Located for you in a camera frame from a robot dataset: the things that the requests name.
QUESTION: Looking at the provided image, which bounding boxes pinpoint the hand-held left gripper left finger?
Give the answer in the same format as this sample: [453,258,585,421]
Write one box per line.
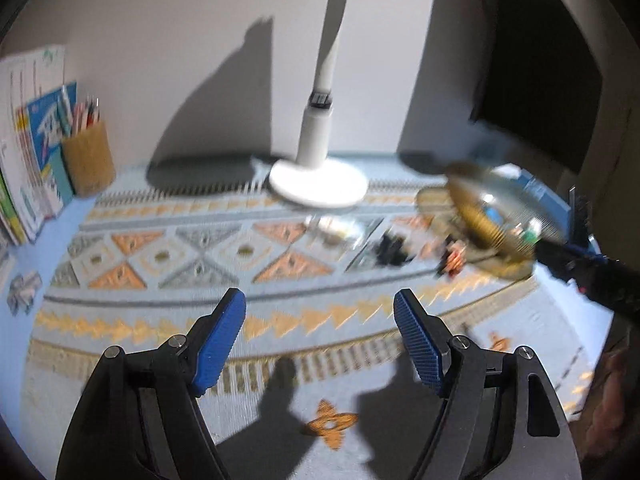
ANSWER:
[55,287,248,480]

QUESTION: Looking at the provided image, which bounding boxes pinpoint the clear glass object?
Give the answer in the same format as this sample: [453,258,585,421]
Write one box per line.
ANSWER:
[305,215,367,249]

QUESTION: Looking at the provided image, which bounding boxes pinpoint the small red toy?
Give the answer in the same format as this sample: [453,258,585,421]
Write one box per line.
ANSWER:
[436,242,469,279]

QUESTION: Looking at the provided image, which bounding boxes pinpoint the bunch of pens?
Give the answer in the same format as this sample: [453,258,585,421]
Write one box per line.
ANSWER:
[59,85,103,139]

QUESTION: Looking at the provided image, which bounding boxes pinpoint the green edged book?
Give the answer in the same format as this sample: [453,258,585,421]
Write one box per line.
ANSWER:
[0,170,27,248]

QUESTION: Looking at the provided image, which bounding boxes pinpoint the stack of books and papers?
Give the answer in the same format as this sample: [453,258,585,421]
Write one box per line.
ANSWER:
[0,45,67,243]

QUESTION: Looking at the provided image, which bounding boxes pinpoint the wooden pen holder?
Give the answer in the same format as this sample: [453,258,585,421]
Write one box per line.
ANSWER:
[61,120,117,199]

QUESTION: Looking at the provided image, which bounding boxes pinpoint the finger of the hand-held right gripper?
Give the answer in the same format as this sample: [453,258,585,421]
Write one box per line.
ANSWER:
[569,186,597,256]
[536,240,607,282]

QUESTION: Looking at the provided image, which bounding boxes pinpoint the small black toy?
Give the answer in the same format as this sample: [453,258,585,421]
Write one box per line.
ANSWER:
[372,232,417,267]

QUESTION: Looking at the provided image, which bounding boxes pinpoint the black monitor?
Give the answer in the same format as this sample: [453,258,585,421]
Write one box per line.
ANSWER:
[470,0,604,172]

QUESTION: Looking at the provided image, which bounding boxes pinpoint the blue and white plush figure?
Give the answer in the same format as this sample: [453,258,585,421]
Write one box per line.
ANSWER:
[482,200,507,227]

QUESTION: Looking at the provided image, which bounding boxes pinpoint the small grey patterned card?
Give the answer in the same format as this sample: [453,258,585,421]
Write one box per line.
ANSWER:
[6,270,44,317]

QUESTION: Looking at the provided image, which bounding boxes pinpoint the blue patterned woven mat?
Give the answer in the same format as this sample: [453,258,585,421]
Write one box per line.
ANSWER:
[0,152,621,480]

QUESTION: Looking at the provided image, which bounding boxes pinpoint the reddish brown cloth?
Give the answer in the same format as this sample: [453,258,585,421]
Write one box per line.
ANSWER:
[592,340,640,461]

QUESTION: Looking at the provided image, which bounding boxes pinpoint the blue packet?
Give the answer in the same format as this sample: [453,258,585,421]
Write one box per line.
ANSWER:
[510,172,557,207]

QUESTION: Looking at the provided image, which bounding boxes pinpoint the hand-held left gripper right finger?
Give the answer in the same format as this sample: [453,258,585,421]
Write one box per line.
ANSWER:
[393,290,583,480]

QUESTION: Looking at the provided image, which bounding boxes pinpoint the white desk lamp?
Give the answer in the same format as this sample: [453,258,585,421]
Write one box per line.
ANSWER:
[269,0,369,209]

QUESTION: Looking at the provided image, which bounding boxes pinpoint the blue book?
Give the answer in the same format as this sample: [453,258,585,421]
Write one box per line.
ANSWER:
[26,82,79,217]

